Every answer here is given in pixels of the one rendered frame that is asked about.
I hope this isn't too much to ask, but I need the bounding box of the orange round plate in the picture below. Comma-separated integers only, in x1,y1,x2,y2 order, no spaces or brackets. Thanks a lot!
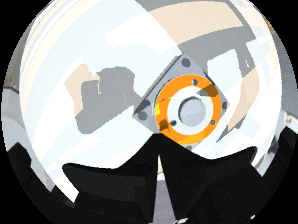
154,73,222,144

